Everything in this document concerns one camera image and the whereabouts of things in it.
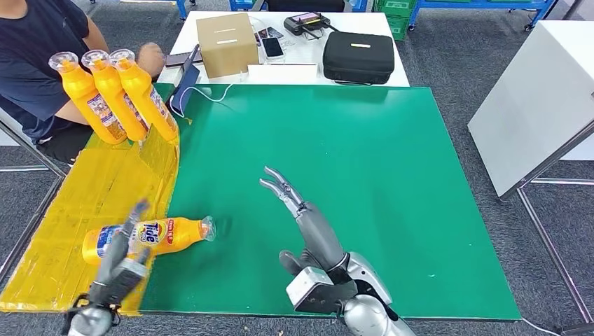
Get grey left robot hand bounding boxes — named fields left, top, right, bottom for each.
left=95, top=199, right=152, bottom=286

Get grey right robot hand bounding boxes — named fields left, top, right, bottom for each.
left=258, top=166, right=349, bottom=278

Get person's left hand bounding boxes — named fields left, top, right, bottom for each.
left=137, top=42, right=165, bottom=78

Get orange detergent bottle clear cap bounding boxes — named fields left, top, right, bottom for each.
left=109, top=48, right=181, bottom=142
left=48, top=50, right=128, bottom=146
left=82, top=215, right=218, bottom=266
left=81, top=49, right=149, bottom=142

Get dark phone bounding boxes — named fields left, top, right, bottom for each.
left=165, top=50, right=204, bottom=68

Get tablet in blue cover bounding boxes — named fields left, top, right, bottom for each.
left=169, top=45, right=201, bottom=118

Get yellow taped cardboard sheet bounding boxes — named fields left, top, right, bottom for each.
left=0, top=132, right=181, bottom=316

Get brown cardboard box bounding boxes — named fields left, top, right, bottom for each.
left=196, top=12, right=261, bottom=79

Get green table mat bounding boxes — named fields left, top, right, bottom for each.
left=88, top=83, right=522, bottom=322

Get black smartphone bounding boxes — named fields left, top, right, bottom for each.
left=261, top=36, right=285, bottom=60

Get person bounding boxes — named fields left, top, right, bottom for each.
left=0, top=0, right=165, bottom=163

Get patterned phone case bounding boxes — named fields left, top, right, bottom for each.
left=257, top=26, right=284, bottom=41

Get black remote controller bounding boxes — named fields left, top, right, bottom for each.
left=283, top=12, right=333, bottom=37

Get black zip case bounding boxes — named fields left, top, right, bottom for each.
left=322, top=31, right=396, bottom=86

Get white desk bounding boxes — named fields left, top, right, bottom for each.
left=156, top=10, right=411, bottom=88

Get green plastic crates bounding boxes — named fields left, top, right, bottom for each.
left=371, top=0, right=416, bottom=42

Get white side table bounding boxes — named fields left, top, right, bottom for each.
left=467, top=20, right=594, bottom=326

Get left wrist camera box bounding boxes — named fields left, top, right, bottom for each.
left=88, top=258, right=149, bottom=305

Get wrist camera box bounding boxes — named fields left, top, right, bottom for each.
left=88, top=258, right=149, bottom=305
left=286, top=266, right=358, bottom=315

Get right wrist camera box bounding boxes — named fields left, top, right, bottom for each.
left=286, top=266, right=358, bottom=315

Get white charging cable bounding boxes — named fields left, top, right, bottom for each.
left=191, top=71, right=248, bottom=104

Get grey metal frame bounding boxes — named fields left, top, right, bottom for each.
left=0, top=120, right=66, bottom=281

